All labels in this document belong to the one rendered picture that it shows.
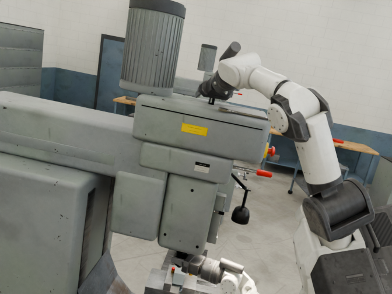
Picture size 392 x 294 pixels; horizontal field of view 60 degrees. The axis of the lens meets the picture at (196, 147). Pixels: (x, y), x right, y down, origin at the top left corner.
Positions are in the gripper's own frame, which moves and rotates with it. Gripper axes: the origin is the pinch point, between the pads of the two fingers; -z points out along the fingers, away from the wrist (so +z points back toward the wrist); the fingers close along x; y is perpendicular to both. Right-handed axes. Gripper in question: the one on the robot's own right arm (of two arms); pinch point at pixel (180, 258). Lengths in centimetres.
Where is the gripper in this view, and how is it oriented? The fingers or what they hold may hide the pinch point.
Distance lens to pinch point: 150.2
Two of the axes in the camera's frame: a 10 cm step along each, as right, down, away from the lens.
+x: -3.8, 1.7, -9.1
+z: 9.1, 2.6, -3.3
